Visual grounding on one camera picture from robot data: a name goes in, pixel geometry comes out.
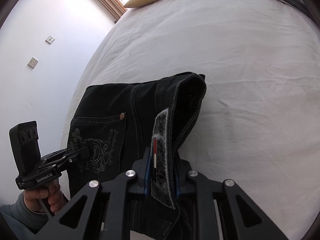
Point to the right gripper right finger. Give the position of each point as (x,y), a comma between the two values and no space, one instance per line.
(221,210)

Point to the grey sleeve forearm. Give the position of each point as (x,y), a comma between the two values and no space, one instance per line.
(23,223)

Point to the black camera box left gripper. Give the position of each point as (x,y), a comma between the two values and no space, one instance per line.
(25,148)

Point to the white wall socket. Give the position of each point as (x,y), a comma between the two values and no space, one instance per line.
(33,62)

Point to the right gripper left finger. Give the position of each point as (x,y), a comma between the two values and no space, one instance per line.
(99,210)

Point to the white bed sheet mattress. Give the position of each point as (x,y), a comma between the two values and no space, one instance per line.
(259,120)

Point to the person left hand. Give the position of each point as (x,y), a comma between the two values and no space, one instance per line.
(51,193)

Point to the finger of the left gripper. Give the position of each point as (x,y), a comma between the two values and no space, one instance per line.
(61,154)
(65,162)

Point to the black denim pants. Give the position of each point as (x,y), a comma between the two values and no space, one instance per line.
(114,123)

